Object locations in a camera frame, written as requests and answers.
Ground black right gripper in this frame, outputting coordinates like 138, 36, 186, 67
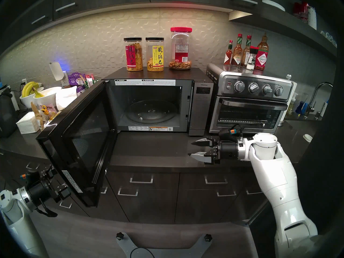
188, 137, 239, 164

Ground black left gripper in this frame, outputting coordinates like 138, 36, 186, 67
27, 165, 71, 207

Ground black glass microwave door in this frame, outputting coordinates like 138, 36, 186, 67
36, 80, 118, 207

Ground glass microwave turntable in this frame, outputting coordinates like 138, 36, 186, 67
124, 99, 179, 125

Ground stainless steel toaster oven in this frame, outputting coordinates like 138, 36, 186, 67
206, 63, 294, 134

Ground white napkin stack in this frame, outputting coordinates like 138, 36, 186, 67
16, 112, 40, 134

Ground snack pack with yellow print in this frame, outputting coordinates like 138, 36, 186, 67
40, 104, 57, 118

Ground dark lower cabinet unit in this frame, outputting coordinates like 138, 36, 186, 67
0, 150, 296, 225

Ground large white bowl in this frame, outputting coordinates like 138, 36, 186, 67
33, 87, 62, 107

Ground white crumpled paper bag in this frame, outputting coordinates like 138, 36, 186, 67
55, 86, 78, 111

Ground small white bowl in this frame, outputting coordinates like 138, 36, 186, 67
20, 87, 44, 109

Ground small red hot sauce bottle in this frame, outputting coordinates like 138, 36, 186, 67
224, 40, 233, 66

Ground clear soap pump bottle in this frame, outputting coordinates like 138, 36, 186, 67
286, 92, 298, 115

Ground brown sauce bottle red cap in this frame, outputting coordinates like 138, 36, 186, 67
232, 34, 243, 67

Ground yellow banana bunch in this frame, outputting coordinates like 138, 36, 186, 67
21, 81, 45, 98

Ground spice shaker with red cap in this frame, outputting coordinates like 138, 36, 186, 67
246, 46, 258, 70

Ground clear jar with red lid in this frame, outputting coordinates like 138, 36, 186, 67
169, 27, 193, 70

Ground purple tea pouch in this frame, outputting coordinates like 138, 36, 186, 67
68, 72, 86, 92

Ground red cup with sachets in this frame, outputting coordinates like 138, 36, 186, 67
82, 74, 98, 90

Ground snack jar with yellow label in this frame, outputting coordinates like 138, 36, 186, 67
146, 37, 164, 72

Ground large Tabasco sauce bottle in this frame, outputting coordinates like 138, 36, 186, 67
255, 32, 269, 70

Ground sauce bottle with green neck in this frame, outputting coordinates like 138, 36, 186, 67
241, 35, 252, 67

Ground chrome sink faucet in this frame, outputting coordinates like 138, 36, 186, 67
305, 82, 334, 119

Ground snack jar with red label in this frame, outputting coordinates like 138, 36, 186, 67
124, 38, 144, 71

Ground stack of white plates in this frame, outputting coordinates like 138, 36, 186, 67
262, 0, 286, 12

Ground row of clear glasses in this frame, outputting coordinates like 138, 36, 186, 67
320, 29, 338, 48

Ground stack of red cups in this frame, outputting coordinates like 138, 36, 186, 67
293, 2, 309, 21

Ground white paper cup stack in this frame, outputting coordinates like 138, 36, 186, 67
307, 6, 317, 30

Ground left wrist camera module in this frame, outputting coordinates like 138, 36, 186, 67
19, 170, 41, 184

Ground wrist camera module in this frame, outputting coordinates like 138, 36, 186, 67
219, 124, 243, 140
19, 170, 41, 184

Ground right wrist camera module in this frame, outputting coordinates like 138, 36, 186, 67
219, 124, 243, 140

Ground black left wrist cable loop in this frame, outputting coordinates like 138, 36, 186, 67
35, 202, 58, 217

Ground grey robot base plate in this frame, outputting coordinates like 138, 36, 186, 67
116, 232, 213, 258

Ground black cable on base plate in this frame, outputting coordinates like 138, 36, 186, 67
130, 247, 156, 258

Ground white wall plug-in device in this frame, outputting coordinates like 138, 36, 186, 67
49, 62, 65, 81

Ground dark wall shelf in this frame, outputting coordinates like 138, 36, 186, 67
228, 2, 338, 62

